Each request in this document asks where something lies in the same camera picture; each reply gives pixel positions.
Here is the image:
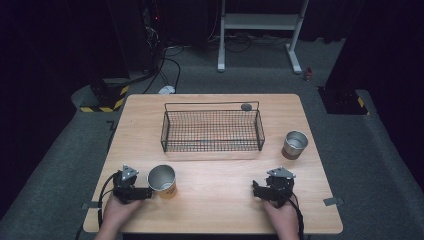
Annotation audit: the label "dark computer tower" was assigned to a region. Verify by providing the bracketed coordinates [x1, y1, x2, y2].
[109, 0, 168, 76]

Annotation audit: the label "yellow paper cup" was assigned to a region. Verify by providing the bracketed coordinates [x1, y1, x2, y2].
[147, 164, 178, 201]

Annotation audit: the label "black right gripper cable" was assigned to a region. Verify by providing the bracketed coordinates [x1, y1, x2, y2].
[289, 195, 306, 240]

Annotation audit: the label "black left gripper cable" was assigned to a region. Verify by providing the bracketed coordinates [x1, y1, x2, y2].
[97, 170, 120, 230]

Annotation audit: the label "plain metal cup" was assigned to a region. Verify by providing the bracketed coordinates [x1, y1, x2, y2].
[281, 129, 310, 161]

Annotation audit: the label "black yellow striped base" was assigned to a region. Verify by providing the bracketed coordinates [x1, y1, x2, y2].
[79, 77, 131, 114]
[317, 85, 371, 116]

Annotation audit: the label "person's left hand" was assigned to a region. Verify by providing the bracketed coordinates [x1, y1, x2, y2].
[102, 194, 145, 232]

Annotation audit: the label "black floor cables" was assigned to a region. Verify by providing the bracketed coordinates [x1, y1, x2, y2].
[142, 39, 186, 95]

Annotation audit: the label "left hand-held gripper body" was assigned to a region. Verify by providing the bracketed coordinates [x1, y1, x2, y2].
[112, 164, 153, 205]

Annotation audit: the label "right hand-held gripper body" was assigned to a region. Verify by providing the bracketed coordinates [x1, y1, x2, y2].
[264, 166, 297, 208]

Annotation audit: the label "black wire basket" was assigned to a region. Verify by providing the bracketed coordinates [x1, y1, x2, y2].
[160, 100, 266, 154]

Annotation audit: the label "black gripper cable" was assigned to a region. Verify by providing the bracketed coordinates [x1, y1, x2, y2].
[97, 170, 120, 230]
[289, 195, 306, 240]

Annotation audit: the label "white metal stand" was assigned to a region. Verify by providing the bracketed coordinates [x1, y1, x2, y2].
[216, 0, 310, 75]

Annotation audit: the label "person's right hand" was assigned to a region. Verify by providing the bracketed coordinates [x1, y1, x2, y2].
[262, 195, 300, 235]

